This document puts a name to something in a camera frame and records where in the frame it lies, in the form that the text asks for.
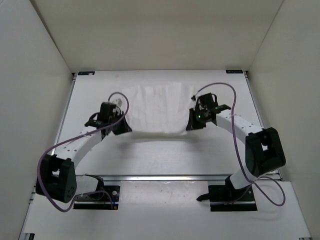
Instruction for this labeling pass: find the white pleated skirt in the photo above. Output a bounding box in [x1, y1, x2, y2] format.
[121, 82, 195, 137]

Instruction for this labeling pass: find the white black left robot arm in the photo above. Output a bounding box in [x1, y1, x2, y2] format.
[35, 101, 133, 213]

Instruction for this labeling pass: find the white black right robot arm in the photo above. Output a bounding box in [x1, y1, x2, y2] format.
[186, 93, 286, 204]

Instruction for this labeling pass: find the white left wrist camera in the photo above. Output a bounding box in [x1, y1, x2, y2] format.
[111, 98, 123, 112]

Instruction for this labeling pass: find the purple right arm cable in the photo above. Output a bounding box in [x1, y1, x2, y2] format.
[196, 82, 286, 207]

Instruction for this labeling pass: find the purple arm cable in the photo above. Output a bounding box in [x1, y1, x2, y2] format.
[196, 82, 286, 207]
[37, 92, 130, 213]

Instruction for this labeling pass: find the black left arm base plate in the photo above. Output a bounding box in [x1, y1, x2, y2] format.
[73, 181, 121, 211]

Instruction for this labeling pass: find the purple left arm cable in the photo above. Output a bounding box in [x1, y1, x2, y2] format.
[37, 92, 130, 213]

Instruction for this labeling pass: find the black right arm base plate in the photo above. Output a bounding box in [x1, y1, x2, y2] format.
[208, 185, 258, 212]

